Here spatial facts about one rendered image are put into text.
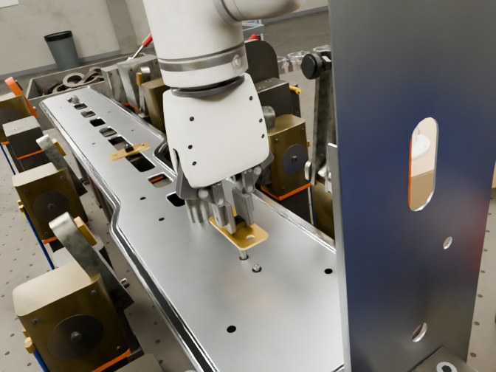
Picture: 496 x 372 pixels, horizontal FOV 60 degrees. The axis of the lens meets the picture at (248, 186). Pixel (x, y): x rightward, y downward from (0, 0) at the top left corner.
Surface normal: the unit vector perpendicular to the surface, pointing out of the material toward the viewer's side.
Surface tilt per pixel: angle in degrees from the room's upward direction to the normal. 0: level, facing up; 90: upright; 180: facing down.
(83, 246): 90
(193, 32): 90
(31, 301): 0
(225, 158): 95
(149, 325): 0
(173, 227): 0
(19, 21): 90
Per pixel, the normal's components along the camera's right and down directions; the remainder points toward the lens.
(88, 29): 0.28, 0.43
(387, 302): 0.52, 0.35
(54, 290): -0.15, -0.86
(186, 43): -0.14, 0.51
